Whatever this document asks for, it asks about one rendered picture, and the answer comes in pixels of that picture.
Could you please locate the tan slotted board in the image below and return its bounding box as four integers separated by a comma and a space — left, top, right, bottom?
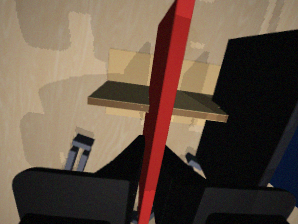
87, 48, 229, 126

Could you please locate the blue notched board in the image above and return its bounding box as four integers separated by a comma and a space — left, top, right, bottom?
269, 125, 298, 208

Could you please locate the red board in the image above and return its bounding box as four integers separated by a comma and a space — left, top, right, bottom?
137, 0, 196, 224

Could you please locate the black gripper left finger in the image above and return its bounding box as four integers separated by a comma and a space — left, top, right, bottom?
12, 135, 145, 224

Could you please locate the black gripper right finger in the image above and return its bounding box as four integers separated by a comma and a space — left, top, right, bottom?
153, 145, 296, 224

